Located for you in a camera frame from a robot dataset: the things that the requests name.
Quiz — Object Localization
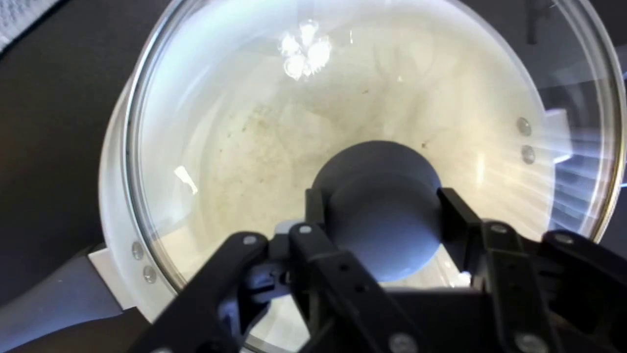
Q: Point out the round black table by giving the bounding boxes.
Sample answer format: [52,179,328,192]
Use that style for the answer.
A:
[0,0,624,255]

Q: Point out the light blue towel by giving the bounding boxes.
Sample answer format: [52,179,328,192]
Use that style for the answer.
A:
[0,0,64,53]

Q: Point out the round glass pan lid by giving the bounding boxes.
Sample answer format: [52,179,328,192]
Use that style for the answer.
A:
[123,0,627,353]

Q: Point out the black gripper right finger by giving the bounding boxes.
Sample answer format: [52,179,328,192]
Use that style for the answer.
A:
[436,188,627,353]

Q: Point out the white pan with handle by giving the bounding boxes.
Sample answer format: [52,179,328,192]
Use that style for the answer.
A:
[89,71,624,353]

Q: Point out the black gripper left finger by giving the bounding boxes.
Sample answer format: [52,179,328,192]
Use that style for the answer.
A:
[132,190,420,353]

